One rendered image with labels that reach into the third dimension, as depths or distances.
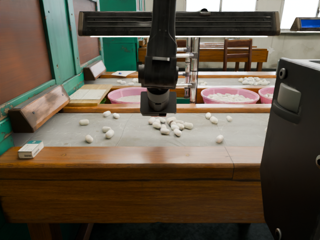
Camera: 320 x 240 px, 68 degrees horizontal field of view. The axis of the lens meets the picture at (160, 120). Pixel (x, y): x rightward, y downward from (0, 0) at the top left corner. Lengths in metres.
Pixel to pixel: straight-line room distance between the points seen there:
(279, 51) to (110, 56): 4.15
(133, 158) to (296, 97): 0.45
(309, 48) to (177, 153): 6.19
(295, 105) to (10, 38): 0.76
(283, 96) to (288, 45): 6.25
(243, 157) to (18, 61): 0.70
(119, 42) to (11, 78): 2.82
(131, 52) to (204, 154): 3.00
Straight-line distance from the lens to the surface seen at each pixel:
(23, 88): 0.86
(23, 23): 0.91
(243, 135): 0.82
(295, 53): 6.56
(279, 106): 0.23
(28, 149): 0.68
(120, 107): 0.97
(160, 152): 0.63
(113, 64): 3.60
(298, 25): 1.53
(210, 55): 3.58
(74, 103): 1.04
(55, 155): 0.67
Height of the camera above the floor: 1.07
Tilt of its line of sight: 22 degrees down
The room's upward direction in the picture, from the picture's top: straight up
